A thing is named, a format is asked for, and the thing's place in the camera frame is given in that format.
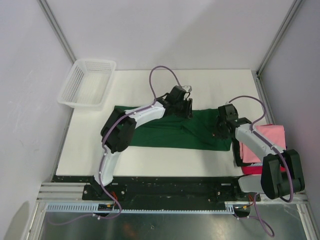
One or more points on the white plastic basket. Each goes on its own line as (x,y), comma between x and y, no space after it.
(87,84)

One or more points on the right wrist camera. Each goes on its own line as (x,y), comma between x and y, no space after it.
(228,112)

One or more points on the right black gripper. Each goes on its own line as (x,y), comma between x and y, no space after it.
(216,132)

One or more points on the pink folded t shirt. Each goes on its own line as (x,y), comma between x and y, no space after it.
(257,143)

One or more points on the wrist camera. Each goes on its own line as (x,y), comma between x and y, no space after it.
(228,112)
(179,93)

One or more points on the black folded t shirt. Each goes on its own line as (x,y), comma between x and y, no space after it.
(236,153)

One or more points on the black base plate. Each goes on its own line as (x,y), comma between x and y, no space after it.
(172,193)

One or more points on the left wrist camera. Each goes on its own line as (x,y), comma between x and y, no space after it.
(179,93)

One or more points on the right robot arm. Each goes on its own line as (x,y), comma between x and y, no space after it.
(282,174)

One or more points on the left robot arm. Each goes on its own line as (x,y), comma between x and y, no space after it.
(118,131)

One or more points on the grey cable duct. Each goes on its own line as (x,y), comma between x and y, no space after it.
(102,208)

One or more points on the green t shirt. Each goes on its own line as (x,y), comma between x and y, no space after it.
(171,131)

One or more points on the right aluminium frame post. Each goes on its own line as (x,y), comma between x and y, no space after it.
(280,34)

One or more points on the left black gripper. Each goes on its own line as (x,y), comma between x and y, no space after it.
(188,112)

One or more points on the aluminium frame post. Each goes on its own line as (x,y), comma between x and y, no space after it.
(280,34)
(52,20)

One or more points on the left aluminium frame post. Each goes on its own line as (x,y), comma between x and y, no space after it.
(52,20)

